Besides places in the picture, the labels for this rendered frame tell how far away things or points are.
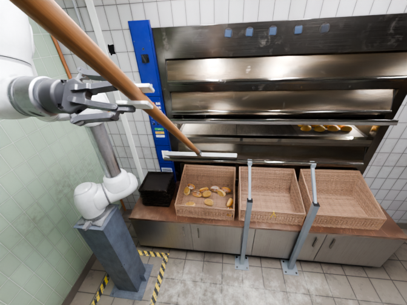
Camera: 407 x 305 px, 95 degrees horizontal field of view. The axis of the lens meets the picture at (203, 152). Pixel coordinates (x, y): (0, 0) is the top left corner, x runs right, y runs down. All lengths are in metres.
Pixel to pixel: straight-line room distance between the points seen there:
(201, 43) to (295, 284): 2.29
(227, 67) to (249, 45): 0.22
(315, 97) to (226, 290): 1.91
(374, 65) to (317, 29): 0.51
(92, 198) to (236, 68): 1.39
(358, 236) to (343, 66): 1.39
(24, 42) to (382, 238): 2.40
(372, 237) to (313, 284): 0.69
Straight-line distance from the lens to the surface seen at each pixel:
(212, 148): 1.93
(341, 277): 2.56
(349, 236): 2.14
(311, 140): 2.00
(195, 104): 1.72
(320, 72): 1.77
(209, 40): 1.62
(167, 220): 1.91
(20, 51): 0.63
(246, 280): 2.25
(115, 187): 1.38
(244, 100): 1.71
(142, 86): 0.43
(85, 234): 1.64
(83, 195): 1.39
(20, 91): 0.55
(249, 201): 1.52
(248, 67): 1.65
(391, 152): 2.42
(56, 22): 0.29
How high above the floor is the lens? 2.07
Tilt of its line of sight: 33 degrees down
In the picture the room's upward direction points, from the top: 3 degrees counter-clockwise
